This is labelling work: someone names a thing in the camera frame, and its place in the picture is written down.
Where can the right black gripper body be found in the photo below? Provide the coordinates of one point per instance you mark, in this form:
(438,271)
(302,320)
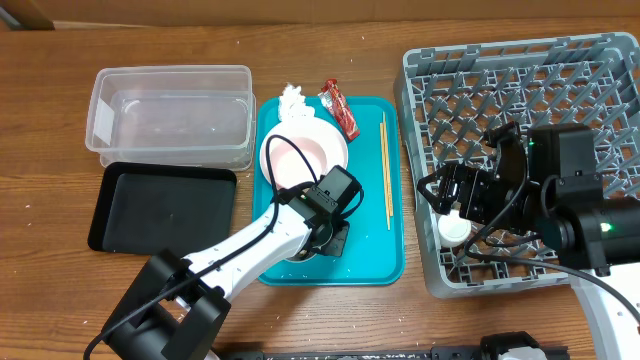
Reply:
(493,200)

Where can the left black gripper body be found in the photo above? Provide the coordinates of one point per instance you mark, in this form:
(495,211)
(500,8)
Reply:
(335,241)

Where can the white cup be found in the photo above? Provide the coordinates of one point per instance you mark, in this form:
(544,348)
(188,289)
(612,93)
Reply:
(453,230)

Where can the red snack wrapper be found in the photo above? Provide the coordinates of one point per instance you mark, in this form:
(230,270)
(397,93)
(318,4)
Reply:
(336,104)

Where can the white tissue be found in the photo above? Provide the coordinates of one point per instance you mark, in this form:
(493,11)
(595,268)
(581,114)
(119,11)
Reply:
(292,105)

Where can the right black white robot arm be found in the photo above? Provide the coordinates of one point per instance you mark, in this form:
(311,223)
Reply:
(596,239)

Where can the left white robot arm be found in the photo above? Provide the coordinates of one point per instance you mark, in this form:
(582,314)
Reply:
(175,307)

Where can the grey dishwasher rack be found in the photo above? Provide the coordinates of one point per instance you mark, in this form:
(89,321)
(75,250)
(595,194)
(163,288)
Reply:
(448,97)

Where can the teal plastic serving tray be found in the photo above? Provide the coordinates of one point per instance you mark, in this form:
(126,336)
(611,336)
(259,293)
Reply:
(374,253)

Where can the pink plate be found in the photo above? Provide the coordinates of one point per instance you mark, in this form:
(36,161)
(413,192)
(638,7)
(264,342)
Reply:
(321,143)

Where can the wooden chopstick left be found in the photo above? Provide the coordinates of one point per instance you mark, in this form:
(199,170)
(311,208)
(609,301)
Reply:
(384,175)

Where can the wooden chopstick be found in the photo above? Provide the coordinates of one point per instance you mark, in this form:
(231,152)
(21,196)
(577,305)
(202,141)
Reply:
(387,164)
(384,175)

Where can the wooden chopstick right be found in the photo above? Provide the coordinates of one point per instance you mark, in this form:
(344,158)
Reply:
(387,164)

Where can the clear plastic bin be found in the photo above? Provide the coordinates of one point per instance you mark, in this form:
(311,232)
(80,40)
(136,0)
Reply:
(192,115)

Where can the black plastic tray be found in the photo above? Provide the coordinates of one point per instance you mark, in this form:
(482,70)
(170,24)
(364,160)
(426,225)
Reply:
(143,209)

